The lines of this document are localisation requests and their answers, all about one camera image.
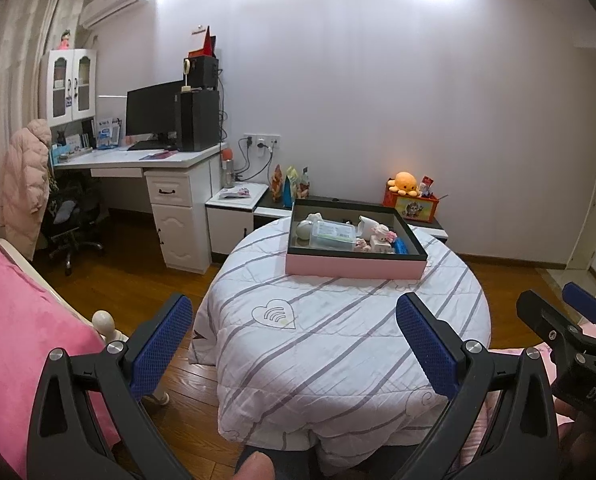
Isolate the white air conditioner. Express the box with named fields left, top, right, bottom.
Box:
left=80, top=0, right=159, bottom=28

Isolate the black power cable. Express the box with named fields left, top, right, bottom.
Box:
left=238, top=139, right=253, bottom=181

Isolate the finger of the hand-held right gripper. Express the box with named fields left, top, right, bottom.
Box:
left=516, top=290, right=588, bottom=358
left=562, top=281, right=596, bottom=331

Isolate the person's left hand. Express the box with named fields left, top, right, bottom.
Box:
left=234, top=451, right=275, bottom=480

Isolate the white door frame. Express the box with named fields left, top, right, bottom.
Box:
left=565, top=130, right=596, bottom=306

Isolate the round table, striped cloth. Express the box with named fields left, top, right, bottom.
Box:
left=188, top=222, right=491, bottom=476

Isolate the beige curtain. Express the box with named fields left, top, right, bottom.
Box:
left=0, top=0, right=86, bottom=231

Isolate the blue white printed box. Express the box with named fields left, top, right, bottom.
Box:
left=96, top=117, right=121, bottom=150

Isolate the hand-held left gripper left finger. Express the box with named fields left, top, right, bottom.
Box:
left=26, top=291, right=195, bottom=480

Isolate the black computer tower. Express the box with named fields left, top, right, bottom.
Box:
left=174, top=89, right=222, bottom=152

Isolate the person's right hand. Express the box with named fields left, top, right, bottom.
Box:
left=554, top=395, right=596, bottom=480

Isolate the clear plastic box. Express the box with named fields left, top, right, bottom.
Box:
left=309, top=220, right=357, bottom=252

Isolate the white desk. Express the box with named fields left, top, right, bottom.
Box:
left=52, top=142, right=227, bottom=275

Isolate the orange octopus plush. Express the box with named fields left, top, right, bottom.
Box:
left=388, top=172, right=421, bottom=197

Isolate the black computer monitor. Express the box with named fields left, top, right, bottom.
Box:
left=126, top=80, right=181, bottom=146

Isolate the pink bed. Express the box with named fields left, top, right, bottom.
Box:
left=0, top=230, right=121, bottom=480

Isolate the pink storage box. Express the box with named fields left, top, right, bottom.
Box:
left=285, top=197, right=429, bottom=281

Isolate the orange cap bottle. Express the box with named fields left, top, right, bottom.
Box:
left=220, top=147, right=236, bottom=188

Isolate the white nightstand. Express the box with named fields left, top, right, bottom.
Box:
left=205, top=182, right=270, bottom=256

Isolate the white hutch cabinet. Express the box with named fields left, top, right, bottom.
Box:
left=40, top=48, right=98, bottom=128

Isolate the red printed box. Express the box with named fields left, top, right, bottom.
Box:
left=383, top=191, right=439, bottom=223

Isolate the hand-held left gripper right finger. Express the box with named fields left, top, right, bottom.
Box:
left=396, top=292, right=561, bottom=480

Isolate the white bed frame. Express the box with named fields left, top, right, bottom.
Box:
left=0, top=237, right=171, bottom=406

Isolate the black speaker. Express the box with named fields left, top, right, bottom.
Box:
left=188, top=56, right=219, bottom=90

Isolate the pink puffer jacket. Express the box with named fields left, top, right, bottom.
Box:
left=1, top=119, right=53, bottom=261

